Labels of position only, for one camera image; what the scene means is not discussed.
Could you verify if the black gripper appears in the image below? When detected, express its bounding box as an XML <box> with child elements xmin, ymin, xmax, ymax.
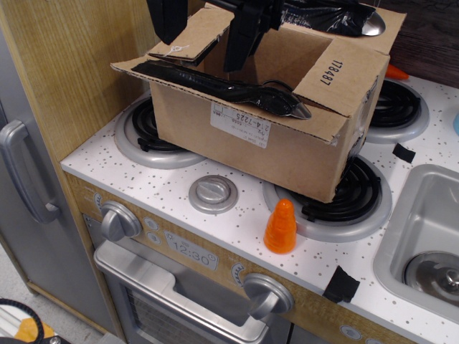
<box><xmin>146</xmin><ymin>0</ymin><xmax>285</xmax><ymax>72</ymax></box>

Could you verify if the brown cardboard box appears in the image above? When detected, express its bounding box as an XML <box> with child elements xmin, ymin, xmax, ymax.
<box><xmin>113</xmin><ymin>5</ymin><xmax>405</xmax><ymax>203</ymax></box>

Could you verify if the black taped spoon front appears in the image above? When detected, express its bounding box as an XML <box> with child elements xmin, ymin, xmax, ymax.
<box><xmin>132</xmin><ymin>60</ymin><xmax>312</xmax><ymax>120</ymax></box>

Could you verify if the black taped spoon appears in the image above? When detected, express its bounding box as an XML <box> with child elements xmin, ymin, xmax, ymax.
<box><xmin>132</xmin><ymin>60</ymin><xmax>312</xmax><ymax>120</ymax></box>
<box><xmin>284</xmin><ymin>1</ymin><xmax>386</xmax><ymax>37</ymax></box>

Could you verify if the front left stove burner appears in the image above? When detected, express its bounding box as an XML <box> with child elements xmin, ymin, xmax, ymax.
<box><xmin>115</xmin><ymin>94</ymin><xmax>205</xmax><ymax>170</ymax></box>

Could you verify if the stove burner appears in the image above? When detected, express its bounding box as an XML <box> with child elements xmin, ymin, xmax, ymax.
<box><xmin>366</xmin><ymin>79</ymin><xmax>430</xmax><ymax>144</ymax></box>
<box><xmin>262</xmin><ymin>156</ymin><xmax>392</xmax><ymax>243</ymax></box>
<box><xmin>115</xmin><ymin>94</ymin><xmax>205</xmax><ymax>170</ymax></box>

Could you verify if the black taped spoon rear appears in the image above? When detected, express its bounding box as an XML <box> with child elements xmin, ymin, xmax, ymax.
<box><xmin>284</xmin><ymin>1</ymin><xmax>386</xmax><ymax>37</ymax></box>

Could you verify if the silver centre stove knob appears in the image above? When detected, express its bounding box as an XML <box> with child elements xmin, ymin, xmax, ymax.
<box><xmin>189</xmin><ymin>175</ymin><xmax>238</xmax><ymax>214</ymax></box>

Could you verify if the orange toy carrot rear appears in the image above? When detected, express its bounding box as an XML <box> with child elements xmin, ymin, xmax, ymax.
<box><xmin>385</xmin><ymin>64</ymin><xmax>410</xmax><ymax>80</ymax></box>

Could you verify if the orange toy carrot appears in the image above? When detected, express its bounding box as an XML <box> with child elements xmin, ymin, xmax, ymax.
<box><xmin>385</xmin><ymin>64</ymin><xmax>410</xmax><ymax>80</ymax></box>
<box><xmin>263</xmin><ymin>199</ymin><xmax>297</xmax><ymax>254</ymax></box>

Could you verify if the rear right stove burner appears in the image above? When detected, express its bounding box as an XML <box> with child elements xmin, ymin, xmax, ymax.
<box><xmin>366</xmin><ymin>79</ymin><xmax>430</xmax><ymax>144</ymax></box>

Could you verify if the silver left oven knob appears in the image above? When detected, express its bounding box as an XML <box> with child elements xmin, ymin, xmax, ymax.
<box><xmin>101</xmin><ymin>201</ymin><xmax>142</xmax><ymax>242</ymax></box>

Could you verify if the silver oven knob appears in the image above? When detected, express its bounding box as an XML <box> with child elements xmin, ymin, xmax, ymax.
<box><xmin>101</xmin><ymin>201</ymin><xmax>142</xmax><ymax>242</ymax></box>
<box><xmin>243</xmin><ymin>273</ymin><xmax>294</xmax><ymax>320</ymax></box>

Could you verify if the oven clock display panel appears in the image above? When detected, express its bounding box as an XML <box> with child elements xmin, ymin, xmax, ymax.
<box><xmin>164</xmin><ymin>231</ymin><xmax>219</xmax><ymax>271</ymax></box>

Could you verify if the orange toy carrot front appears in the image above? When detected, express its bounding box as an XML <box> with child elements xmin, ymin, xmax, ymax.
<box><xmin>263</xmin><ymin>199</ymin><xmax>297</xmax><ymax>254</ymax></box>

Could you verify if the black tape piece rear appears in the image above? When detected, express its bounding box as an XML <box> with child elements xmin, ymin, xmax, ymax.
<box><xmin>392</xmin><ymin>143</ymin><xmax>416</xmax><ymax>163</ymax></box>

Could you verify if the black tape piece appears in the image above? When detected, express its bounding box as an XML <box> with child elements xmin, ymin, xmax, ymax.
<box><xmin>323</xmin><ymin>266</ymin><xmax>360</xmax><ymax>303</ymax></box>
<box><xmin>392</xmin><ymin>143</ymin><xmax>416</xmax><ymax>163</ymax></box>

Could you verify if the front right stove burner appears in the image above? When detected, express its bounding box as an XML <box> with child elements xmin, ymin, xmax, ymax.
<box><xmin>262</xmin><ymin>156</ymin><xmax>392</xmax><ymax>243</ymax></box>

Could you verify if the light blue object edge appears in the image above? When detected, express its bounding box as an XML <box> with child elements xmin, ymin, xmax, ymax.
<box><xmin>453</xmin><ymin>113</ymin><xmax>459</xmax><ymax>135</ymax></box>

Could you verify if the grey toy fridge door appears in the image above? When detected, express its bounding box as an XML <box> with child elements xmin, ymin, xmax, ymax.
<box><xmin>1</xmin><ymin>39</ymin><xmax>115</xmax><ymax>333</ymax></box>

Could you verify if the silver right oven knob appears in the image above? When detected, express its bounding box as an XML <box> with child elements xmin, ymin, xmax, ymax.
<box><xmin>243</xmin><ymin>273</ymin><xmax>294</xmax><ymax>320</ymax></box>

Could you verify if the grey toy oven door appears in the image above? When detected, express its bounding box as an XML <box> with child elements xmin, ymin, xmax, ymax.
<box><xmin>82</xmin><ymin>214</ymin><xmax>298</xmax><ymax>344</ymax></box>

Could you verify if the silver toy sink basin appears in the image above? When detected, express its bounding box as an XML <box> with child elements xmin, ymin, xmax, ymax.
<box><xmin>374</xmin><ymin>164</ymin><xmax>458</xmax><ymax>323</ymax></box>

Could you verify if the black tape piece front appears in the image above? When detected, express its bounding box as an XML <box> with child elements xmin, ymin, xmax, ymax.
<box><xmin>323</xmin><ymin>266</ymin><xmax>360</xmax><ymax>303</ymax></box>

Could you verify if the silver sink drain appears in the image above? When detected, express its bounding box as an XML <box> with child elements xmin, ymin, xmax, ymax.
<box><xmin>403</xmin><ymin>251</ymin><xmax>458</xmax><ymax>303</ymax></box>

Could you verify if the orange object on floor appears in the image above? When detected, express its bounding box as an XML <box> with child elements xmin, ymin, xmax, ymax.
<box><xmin>14</xmin><ymin>317</ymin><xmax>55</xmax><ymax>343</ymax></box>

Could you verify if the grey fridge door handle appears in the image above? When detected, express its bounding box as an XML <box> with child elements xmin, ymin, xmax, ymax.
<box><xmin>1</xmin><ymin>120</ymin><xmax>60</xmax><ymax>224</ymax></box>

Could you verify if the silver oven door handle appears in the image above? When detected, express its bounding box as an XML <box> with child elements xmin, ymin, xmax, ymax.
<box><xmin>93</xmin><ymin>239</ymin><xmax>270</xmax><ymax>344</ymax></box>

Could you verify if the black cable on floor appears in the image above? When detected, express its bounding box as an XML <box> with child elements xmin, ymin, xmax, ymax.
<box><xmin>0</xmin><ymin>297</ymin><xmax>44</xmax><ymax>344</ymax></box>

